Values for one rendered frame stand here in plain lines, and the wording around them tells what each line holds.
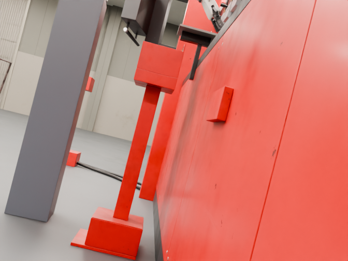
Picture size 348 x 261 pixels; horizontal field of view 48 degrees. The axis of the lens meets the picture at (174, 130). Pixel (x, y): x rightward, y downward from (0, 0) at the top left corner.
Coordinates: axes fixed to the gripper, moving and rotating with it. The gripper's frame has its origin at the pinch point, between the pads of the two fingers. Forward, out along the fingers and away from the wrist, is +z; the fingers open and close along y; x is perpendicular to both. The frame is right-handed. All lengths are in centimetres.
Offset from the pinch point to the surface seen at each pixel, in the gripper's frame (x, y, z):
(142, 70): 45, -43, 10
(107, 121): 150, 888, -33
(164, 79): 39, -43, 16
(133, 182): 67, -36, 47
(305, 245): 45, -159, 44
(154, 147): 55, 84, 44
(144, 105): 50, -36, 21
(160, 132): 47, 84, 37
